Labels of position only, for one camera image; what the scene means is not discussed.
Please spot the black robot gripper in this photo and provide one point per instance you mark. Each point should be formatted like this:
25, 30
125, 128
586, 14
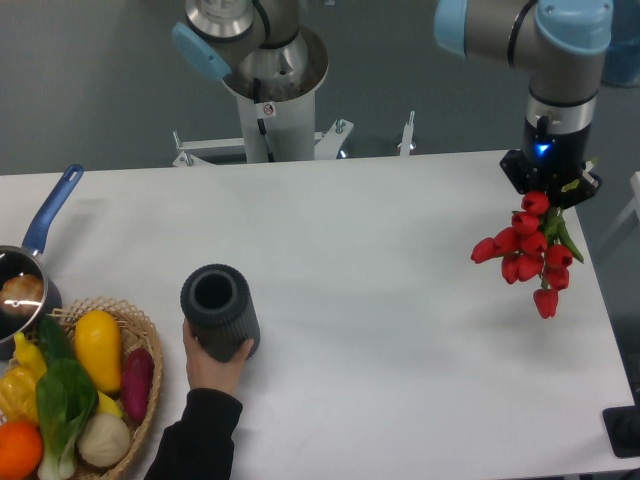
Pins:
553, 164

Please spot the red tulip bouquet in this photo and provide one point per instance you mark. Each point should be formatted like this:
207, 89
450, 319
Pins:
536, 245

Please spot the dark grey ribbed vase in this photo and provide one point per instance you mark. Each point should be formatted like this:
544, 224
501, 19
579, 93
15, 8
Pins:
217, 303

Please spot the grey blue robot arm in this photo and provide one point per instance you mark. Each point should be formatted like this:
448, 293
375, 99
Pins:
562, 45

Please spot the black sleeved forearm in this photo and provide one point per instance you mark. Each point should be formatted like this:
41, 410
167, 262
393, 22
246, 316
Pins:
200, 444

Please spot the person's bare hand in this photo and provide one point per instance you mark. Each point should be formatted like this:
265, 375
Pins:
205, 372

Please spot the black device at edge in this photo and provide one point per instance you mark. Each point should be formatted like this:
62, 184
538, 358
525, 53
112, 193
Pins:
622, 426

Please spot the woven wicker basket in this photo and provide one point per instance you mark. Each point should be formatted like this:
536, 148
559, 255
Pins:
137, 331

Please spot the purple sweet potato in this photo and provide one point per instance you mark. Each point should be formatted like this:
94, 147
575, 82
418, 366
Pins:
136, 384

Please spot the yellow squash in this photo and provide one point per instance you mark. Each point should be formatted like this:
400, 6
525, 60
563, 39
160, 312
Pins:
98, 347

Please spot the white garlic bulb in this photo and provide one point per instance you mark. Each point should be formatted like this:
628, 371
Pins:
105, 440

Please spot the green cucumber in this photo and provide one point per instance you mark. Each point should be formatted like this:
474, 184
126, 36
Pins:
53, 341

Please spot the green bok choy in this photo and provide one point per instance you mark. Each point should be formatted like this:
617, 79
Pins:
66, 398

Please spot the brown bread roll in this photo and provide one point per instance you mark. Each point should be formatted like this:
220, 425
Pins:
22, 295

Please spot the yellow bell pepper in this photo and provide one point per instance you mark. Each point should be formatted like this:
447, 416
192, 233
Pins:
18, 395

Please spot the orange fruit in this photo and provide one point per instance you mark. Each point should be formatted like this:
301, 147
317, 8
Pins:
21, 449

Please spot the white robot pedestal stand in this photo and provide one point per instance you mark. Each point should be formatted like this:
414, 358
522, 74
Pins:
271, 132

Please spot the blue handled saucepan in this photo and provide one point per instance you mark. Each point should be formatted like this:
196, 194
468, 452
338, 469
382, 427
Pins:
25, 259

